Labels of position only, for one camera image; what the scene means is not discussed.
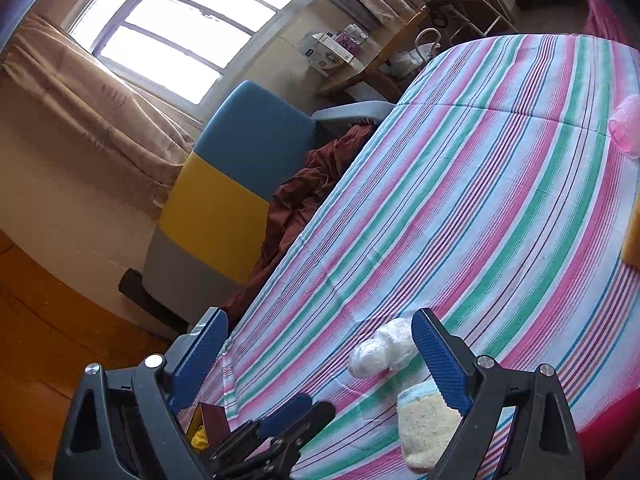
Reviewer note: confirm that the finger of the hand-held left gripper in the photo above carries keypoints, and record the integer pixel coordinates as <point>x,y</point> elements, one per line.
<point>287,412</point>
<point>310,422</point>

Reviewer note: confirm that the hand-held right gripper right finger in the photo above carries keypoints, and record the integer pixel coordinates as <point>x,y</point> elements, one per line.
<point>440,360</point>

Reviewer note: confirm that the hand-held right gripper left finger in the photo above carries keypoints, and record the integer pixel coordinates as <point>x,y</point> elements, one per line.
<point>197,360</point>

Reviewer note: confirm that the white plastic bundle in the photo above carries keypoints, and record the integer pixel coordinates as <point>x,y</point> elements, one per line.
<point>385,350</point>

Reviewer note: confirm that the yellow loofah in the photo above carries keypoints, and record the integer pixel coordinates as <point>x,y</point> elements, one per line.
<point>199,440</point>

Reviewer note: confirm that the wooden wardrobe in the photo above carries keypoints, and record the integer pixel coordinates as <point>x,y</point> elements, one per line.
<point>60,360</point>

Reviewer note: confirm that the grey yellow blue armchair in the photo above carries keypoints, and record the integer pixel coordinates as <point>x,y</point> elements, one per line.
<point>220,210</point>

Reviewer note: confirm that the striped tablecloth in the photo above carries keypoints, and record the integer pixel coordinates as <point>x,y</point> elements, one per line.
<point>475,210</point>

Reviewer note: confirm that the red cloth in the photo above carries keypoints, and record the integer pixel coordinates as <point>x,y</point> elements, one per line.
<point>610,445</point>
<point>607,15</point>

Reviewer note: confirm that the maroon cloth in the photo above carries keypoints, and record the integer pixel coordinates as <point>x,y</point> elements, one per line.
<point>305,190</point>

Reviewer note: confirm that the yellow orange object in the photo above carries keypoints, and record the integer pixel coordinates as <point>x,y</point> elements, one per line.
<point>632,245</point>

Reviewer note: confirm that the wooden side table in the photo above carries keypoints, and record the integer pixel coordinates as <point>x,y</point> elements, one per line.
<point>380,75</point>

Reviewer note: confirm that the pink plastic cup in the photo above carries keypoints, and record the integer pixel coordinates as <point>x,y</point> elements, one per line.
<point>626,127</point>

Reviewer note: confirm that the white plastic bag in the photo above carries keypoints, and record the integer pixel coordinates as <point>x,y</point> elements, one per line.
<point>407,64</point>

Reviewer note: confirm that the white cardboard box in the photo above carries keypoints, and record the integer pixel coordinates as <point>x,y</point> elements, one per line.
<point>322,55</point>

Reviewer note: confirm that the small purple box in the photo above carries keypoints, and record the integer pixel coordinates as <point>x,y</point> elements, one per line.
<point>350,42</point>

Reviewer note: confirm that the window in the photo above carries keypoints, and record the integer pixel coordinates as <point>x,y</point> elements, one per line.
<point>185,30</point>

